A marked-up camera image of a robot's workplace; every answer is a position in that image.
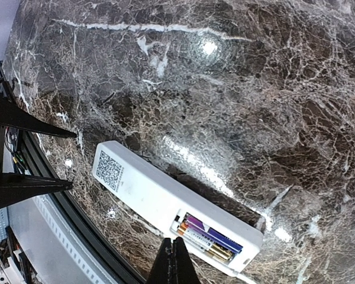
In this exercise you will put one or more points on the purple blue battery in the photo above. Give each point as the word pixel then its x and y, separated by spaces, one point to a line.
pixel 213 234

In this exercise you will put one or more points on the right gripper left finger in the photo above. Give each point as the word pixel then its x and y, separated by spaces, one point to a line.
pixel 163 267

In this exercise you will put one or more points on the gold battery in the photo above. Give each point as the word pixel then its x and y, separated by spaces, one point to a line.
pixel 206 244

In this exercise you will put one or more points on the black front rail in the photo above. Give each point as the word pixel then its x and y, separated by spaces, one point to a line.
pixel 111 261

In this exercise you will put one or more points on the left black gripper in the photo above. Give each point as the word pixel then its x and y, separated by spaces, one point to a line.
pixel 15 188

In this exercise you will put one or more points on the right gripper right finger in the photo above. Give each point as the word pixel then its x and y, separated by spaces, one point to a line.
pixel 183 269

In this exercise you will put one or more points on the white slotted cable duct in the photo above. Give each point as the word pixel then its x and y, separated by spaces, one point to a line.
pixel 49 243

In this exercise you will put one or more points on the white remote control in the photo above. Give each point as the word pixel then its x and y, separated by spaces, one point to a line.
pixel 164 203

